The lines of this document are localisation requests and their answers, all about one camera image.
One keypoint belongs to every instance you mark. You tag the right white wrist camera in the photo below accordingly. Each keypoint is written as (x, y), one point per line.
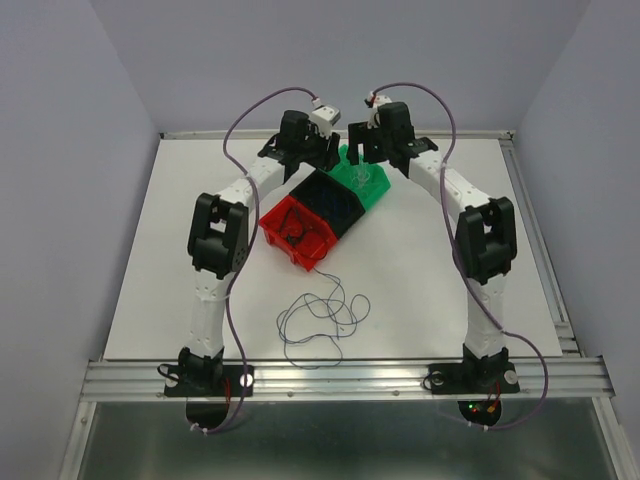
(374, 102)

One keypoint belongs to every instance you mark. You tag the red plastic bin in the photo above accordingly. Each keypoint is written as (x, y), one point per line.
(304, 237)

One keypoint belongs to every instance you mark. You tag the front aluminium rail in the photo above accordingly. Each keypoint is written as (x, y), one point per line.
(278, 381)

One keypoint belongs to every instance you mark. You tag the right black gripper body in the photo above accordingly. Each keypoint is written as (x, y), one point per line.
(374, 143)

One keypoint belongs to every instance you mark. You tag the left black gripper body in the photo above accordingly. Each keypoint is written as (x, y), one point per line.
(313, 150)

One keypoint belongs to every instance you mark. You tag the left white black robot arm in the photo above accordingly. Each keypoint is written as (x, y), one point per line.
(218, 241)

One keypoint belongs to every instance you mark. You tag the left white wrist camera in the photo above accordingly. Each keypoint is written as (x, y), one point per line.
(322, 119)

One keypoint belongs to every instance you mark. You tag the right side aluminium rail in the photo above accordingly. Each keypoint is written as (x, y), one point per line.
(545, 271)

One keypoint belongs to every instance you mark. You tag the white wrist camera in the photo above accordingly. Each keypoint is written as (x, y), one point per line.
(322, 119)
(374, 102)

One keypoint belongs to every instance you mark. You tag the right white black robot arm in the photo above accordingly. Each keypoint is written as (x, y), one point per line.
(482, 235)

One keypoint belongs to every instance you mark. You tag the black plastic bin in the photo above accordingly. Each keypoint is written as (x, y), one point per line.
(338, 206)

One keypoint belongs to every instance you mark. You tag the green plastic bin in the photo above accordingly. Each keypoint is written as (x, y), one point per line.
(368, 181)

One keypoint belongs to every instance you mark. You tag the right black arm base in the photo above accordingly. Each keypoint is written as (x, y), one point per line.
(480, 389)

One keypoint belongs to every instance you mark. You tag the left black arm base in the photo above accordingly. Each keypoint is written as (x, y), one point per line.
(214, 397)

